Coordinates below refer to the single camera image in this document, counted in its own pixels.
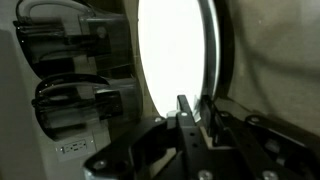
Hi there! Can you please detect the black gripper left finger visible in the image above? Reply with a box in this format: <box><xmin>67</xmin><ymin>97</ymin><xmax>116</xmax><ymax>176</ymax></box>
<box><xmin>83</xmin><ymin>94</ymin><xmax>207</xmax><ymax>180</ymax></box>

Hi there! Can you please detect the white dinner plate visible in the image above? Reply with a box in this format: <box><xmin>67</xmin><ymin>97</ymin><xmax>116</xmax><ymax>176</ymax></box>
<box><xmin>137</xmin><ymin>0</ymin><xmax>209</xmax><ymax>118</ymax></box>
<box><xmin>198</xmin><ymin>0</ymin><xmax>222</xmax><ymax>101</ymax></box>

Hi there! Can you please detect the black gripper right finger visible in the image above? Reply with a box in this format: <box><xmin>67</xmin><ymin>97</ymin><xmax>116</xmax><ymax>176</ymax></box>
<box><xmin>199</xmin><ymin>94</ymin><xmax>320</xmax><ymax>180</ymax></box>

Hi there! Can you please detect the white wall outlet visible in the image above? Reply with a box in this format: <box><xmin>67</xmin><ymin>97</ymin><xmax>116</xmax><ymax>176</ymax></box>
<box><xmin>54</xmin><ymin>138</ymin><xmax>98</xmax><ymax>163</ymax></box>

